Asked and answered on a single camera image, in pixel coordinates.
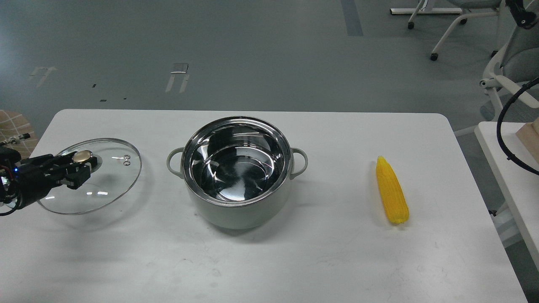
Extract glass pot lid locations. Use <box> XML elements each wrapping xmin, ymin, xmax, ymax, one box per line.
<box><xmin>38</xmin><ymin>138</ymin><xmax>142</xmax><ymax>215</ymax></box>

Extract grey white office chair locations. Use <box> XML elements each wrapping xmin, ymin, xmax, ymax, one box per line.
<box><xmin>480</xmin><ymin>24</ymin><xmax>539</xmax><ymax>121</ymax></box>

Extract grey steel cooking pot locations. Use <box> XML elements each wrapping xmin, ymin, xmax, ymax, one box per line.
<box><xmin>166</xmin><ymin>116</ymin><xmax>309</xmax><ymax>230</ymax></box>

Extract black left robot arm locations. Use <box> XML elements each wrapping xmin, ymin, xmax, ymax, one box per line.
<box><xmin>0</xmin><ymin>146</ymin><xmax>101</xmax><ymax>216</ymax></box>

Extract white office chair base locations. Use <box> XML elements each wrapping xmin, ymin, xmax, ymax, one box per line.
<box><xmin>390</xmin><ymin>0</ymin><xmax>502</xmax><ymax>61</ymax></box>

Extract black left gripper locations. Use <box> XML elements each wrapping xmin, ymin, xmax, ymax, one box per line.
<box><xmin>15</xmin><ymin>153</ymin><xmax>98</xmax><ymax>209</ymax></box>

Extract white side table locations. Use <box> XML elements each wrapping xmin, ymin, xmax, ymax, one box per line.
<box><xmin>474</xmin><ymin>122</ymin><xmax>539</xmax><ymax>266</ymax></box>

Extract yellow corn cob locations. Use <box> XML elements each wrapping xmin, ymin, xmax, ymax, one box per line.
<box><xmin>375</xmin><ymin>156</ymin><xmax>409</xmax><ymax>225</ymax></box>

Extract wooden block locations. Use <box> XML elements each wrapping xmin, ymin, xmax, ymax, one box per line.
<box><xmin>516</xmin><ymin>118</ymin><xmax>539</xmax><ymax>163</ymax></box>

